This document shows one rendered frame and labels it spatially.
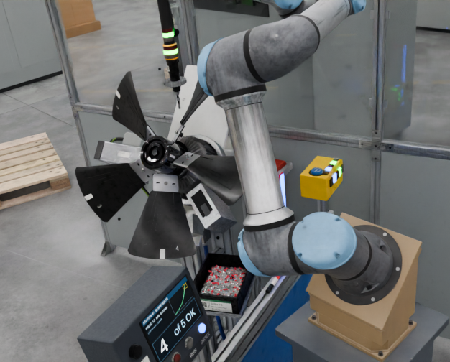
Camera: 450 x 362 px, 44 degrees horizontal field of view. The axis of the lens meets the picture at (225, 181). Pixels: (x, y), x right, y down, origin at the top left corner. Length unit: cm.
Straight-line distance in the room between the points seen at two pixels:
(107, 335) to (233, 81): 57
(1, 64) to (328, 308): 639
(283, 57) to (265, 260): 43
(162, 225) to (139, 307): 73
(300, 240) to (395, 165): 128
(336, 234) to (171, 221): 86
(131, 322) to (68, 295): 227
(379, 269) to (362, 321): 13
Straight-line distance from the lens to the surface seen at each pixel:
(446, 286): 266
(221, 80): 120
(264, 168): 121
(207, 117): 218
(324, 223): 116
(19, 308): 346
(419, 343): 144
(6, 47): 741
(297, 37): 118
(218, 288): 185
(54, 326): 324
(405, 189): 244
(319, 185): 196
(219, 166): 184
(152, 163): 191
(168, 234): 188
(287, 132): 251
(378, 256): 128
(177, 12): 233
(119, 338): 114
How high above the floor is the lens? 200
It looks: 28 degrees down
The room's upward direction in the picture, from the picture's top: 7 degrees counter-clockwise
